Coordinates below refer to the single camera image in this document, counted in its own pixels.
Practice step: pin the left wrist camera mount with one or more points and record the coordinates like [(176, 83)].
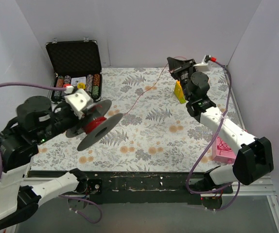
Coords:
[(78, 100)]

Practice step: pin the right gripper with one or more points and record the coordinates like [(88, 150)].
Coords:
[(181, 68)]

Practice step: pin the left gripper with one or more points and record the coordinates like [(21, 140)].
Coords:
[(72, 117)]

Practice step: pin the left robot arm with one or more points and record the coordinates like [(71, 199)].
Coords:
[(36, 123)]

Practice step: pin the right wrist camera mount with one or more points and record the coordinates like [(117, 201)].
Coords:
[(206, 64)]

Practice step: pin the yellow toy brick tower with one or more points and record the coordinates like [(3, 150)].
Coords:
[(178, 92)]

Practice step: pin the black cable spool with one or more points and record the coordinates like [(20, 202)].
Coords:
[(98, 125)]

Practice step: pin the black front base bar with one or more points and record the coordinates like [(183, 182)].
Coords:
[(139, 187)]

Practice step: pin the pink plastic box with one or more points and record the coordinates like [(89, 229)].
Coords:
[(221, 152)]

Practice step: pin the floral table mat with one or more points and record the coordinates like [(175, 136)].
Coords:
[(156, 132)]

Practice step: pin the black poker chip case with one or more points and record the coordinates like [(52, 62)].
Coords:
[(76, 59)]

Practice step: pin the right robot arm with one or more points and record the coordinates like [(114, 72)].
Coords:
[(254, 158)]

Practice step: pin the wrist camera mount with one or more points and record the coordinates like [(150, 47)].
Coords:
[(78, 100), (206, 64)]

